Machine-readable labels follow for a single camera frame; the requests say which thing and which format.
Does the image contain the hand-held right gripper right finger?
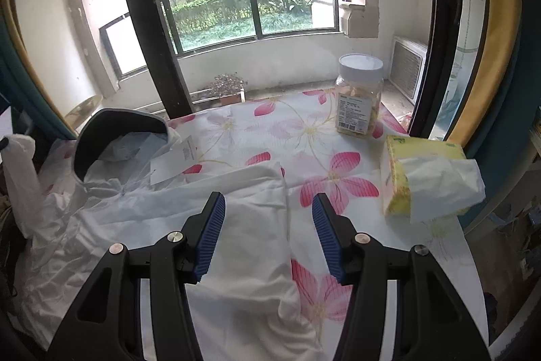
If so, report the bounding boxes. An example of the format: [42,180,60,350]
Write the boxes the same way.
[311,193,493,361]

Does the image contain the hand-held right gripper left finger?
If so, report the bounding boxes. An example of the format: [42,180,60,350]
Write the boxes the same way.
[44,192,227,361]

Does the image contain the white hooded jacket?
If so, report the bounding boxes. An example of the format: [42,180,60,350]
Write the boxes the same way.
[19,107,322,361]

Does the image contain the yellow tissue pack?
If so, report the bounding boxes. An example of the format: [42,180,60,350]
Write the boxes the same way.
[379,135,486,224]

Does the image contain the pink floral tablecloth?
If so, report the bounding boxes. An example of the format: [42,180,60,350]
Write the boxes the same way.
[38,88,491,361]

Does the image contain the clear plastic jar white lid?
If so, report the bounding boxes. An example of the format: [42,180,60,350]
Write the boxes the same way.
[335,53,384,139]

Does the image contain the potted plant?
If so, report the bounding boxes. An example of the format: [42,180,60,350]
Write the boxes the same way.
[210,73,250,107]

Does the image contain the yellowish round disc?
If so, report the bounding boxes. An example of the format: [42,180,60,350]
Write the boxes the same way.
[63,94,104,133]

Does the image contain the white air conditioner unit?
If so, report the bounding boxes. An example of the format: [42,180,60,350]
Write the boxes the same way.
[389,36,428,105]

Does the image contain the teal curtain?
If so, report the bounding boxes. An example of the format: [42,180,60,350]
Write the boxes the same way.
[458,35,541,226]
[0,23,77,142]

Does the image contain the white plastic bag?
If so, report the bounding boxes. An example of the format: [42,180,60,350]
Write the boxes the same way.
[0,135,41,239]

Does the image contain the small cardboard box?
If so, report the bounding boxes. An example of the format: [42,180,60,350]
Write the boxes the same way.
[340,3,379,38]

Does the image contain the black balcony railing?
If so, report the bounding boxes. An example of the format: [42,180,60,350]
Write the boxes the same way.
[99,0,358,80]

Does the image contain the black door frame post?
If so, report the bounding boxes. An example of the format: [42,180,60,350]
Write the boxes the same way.
[113,0,199,118]
[410,0,466,139]

